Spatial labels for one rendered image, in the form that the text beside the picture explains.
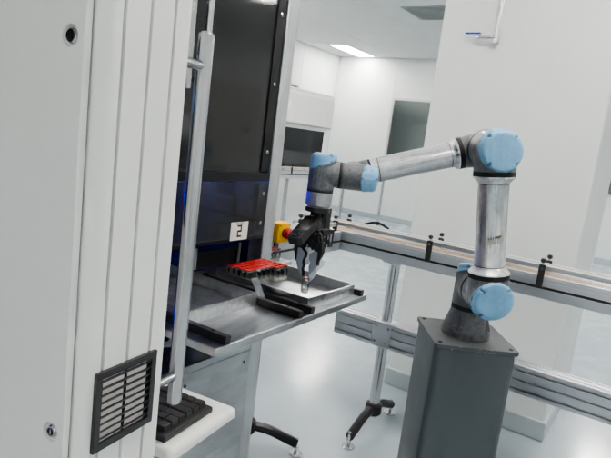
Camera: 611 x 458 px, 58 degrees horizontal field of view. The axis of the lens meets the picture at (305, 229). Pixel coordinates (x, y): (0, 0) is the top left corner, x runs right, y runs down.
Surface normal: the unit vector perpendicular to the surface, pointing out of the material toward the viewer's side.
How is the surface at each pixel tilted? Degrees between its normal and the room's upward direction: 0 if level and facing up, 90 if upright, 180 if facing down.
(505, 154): 82
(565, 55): 90
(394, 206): 90
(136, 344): 90
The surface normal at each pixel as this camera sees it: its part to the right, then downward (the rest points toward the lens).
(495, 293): -0.01, 0.29
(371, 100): -0.55, 0.07
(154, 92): 0.89, 0.18
